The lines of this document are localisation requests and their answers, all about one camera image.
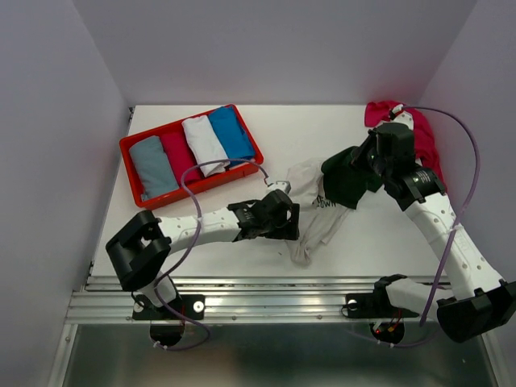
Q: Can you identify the cream and green t-shirt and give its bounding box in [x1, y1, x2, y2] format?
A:
[286, 147, 382, 266]

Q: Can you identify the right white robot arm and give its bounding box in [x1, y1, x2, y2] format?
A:
[347, 122, 515, 343]

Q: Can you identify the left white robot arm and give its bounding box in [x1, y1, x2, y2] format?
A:
[106, 189, 300, 321]

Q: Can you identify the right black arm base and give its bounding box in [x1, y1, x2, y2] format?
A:
[341, 274, 418, 319]

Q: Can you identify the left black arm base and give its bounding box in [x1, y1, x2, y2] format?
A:
[132, 294, 206, 321]

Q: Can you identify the magenta crumpled t-shirt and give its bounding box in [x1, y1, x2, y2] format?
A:
[364, 100, 444, 181]

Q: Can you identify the white rolled t-shirt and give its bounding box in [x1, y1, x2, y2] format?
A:
[181, 115, 229, 177]

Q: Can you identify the blue rolled t-shirt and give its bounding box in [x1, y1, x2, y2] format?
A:
[208, 107, 256, 160]

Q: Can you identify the magenta rolled t-shirt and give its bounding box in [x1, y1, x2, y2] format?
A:
[160, 131, 197, 185]

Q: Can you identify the grey rolled t-shirt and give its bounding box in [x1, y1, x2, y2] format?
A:
[129, 135, 179, 201]

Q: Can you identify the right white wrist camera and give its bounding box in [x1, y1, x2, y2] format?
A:
[389, 104, 414, 130]

